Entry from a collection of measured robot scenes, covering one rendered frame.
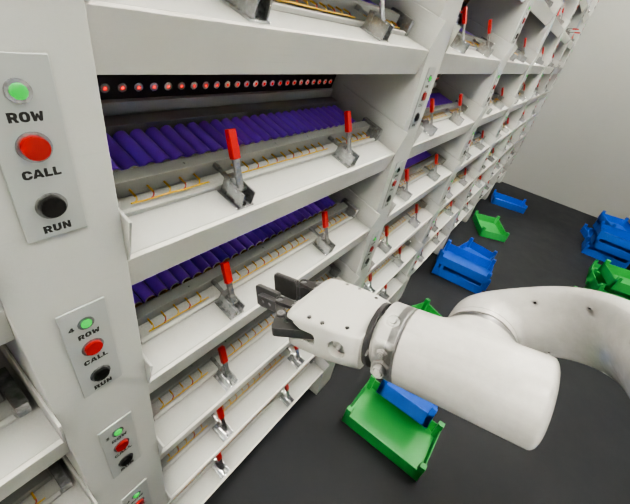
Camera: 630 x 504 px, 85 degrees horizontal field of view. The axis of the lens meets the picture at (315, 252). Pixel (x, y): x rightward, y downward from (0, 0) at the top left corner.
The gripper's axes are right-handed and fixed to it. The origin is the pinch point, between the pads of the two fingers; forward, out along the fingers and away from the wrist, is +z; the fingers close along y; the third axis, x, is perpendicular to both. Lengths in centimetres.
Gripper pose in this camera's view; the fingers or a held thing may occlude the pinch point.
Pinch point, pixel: (278, 292)
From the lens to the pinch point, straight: 47.1
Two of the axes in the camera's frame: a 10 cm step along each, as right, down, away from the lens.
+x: -0.2, -8.9, -4.5
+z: -8.1, -2.5, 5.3
